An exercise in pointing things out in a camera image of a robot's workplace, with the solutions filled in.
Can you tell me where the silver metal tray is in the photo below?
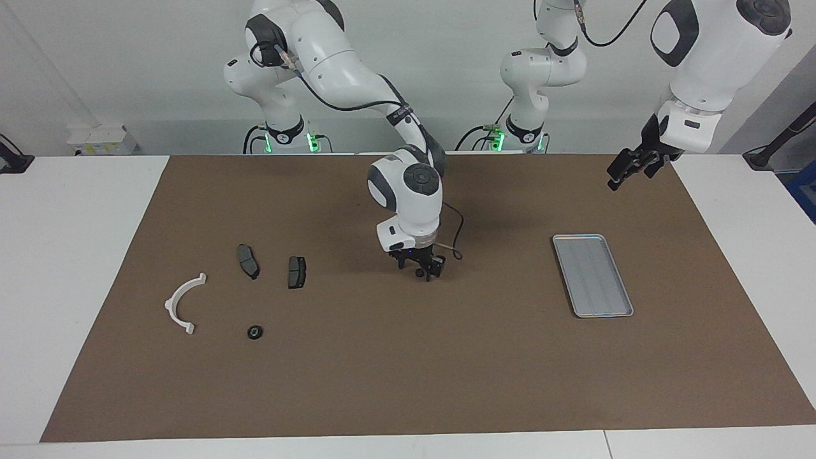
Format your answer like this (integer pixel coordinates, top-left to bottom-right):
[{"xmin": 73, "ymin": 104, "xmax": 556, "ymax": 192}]
[{"xmin": 551, "ymin": 233, "xmax": 635, "ymax": 319}]

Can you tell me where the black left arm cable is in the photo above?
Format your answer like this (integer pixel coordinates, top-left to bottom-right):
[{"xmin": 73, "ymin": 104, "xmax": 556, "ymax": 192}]
[{"xmin": 574, "ymin": 0, "xmax": 648, "ymax": 48}]

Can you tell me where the white wall power box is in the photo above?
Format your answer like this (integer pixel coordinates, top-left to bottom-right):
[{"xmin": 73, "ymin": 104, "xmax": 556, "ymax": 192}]
[{"xmin": 67, "ymin": 124, "xmax": 138, "ymax": 156}]

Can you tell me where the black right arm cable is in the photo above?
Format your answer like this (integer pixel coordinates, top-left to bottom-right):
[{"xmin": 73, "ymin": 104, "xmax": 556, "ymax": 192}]
[{"xmin": 250, "ymin": 41, "xmax": 464, "ymax": 261}]

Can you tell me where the black clamp mount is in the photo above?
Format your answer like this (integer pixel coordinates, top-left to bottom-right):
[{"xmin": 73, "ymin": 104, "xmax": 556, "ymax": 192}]
[{"xmin": 0, "ymin": 134, "xmax": 36, "ymax": 174}]

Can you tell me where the brown table mat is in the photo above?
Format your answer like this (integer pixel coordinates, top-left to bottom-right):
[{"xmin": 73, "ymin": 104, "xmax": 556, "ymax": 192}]
[{"xmin": 40, "ymin": 153, "xmax": 816, "ymax": 444}]

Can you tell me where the long dark grey brake pad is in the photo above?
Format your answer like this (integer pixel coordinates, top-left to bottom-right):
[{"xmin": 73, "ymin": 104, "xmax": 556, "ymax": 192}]
[{"xmin": 237, "ymin": 244, "xmax": 261, "ymax": 281}]

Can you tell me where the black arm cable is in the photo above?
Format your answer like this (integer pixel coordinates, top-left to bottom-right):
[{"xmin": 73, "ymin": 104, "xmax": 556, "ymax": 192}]
[
  {"xmin": 574, "ymin": 0, "xmax": 648, "ymax": 48},
  {"xmin": 250, "ymin": 41, "xmax": 464, "ymax": 261}
]

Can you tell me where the black angled stand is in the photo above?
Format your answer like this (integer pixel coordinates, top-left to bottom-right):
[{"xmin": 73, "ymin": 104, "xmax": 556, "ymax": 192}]
[{"xmin": 743, "ymin": 102, "xmax": 816, "ymax": 171}]

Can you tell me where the blue crate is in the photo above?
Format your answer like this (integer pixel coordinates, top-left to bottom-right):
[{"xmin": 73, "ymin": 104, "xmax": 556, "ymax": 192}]
[{"xmin": 785, "ymin": 159, "xmax": 816, "ymax": 224}]

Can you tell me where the white semicircular bracket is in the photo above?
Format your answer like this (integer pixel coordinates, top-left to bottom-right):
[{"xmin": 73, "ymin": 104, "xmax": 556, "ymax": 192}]
[{"xmin": 164, "ymin": 272, "xmax": 208, "ymax": 335}]

